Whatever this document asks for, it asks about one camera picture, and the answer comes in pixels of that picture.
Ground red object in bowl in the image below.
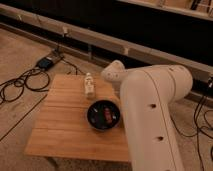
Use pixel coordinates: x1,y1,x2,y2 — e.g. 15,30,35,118
104,108,112,123

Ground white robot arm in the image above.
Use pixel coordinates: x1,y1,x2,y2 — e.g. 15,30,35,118
101,60,193,171

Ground black power adapter box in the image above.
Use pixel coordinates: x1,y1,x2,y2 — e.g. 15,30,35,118
36,57,54,70

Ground black cables at right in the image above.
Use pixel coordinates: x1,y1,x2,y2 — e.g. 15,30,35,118
169,78,213,171

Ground black bowl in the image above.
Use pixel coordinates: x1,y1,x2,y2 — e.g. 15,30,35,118
87,100,121,130

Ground small white bottle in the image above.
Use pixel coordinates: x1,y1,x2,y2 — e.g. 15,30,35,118
84,73,95,98

